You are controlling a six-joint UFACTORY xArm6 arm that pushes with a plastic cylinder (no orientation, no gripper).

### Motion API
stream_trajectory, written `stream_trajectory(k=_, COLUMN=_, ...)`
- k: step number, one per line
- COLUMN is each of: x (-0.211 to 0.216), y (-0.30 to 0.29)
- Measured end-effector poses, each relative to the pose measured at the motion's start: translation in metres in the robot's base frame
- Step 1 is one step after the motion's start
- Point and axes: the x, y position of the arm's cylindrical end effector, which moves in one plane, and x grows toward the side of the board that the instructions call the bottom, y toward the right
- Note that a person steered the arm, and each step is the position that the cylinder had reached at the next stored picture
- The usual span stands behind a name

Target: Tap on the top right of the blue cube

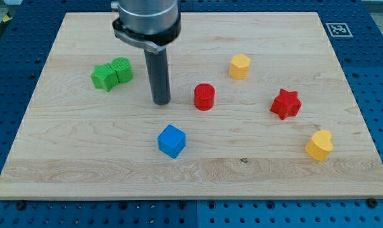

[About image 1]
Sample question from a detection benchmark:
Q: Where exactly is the red star block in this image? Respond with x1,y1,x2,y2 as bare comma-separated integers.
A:
270,89,302,120

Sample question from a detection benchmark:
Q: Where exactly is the black bolt front right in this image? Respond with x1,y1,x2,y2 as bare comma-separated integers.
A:
367,198,378,208

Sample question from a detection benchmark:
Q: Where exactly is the green cylinder block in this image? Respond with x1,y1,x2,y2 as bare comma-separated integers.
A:
110,57,133,83

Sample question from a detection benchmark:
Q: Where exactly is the white fiducial marker tag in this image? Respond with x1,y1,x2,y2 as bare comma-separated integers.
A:
326,22,353,37

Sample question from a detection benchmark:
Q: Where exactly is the yellow heart block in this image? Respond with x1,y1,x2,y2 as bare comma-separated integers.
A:
305,130,334,161

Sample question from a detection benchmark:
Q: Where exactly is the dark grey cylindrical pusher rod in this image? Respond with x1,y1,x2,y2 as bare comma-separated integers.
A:
144,49,171,105

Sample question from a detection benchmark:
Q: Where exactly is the yellow hexagon block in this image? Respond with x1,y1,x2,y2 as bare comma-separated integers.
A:
229,54,251,80

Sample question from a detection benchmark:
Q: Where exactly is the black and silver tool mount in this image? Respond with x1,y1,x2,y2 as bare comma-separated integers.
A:
112,14,181,54

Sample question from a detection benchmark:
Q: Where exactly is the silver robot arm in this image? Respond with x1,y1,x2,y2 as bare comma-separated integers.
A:
111,0,181,105

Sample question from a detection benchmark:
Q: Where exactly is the black bolt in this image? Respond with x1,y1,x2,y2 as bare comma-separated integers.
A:
15,201,27,211
367,198,378,208

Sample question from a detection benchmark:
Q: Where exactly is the blue cube block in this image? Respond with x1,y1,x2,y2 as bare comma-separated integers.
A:
157,124,186,159

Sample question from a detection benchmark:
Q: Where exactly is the light wooden board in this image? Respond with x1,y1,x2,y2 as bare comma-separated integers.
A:
0,12,383,201

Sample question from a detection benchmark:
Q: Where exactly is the red cylinder block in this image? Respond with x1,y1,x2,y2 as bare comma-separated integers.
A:
194,84,215,111

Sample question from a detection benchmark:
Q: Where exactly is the black bolt front left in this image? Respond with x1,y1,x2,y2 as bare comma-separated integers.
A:
15,201,27,211

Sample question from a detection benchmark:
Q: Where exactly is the green star block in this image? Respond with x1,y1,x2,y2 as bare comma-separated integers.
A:
91,63,119,92

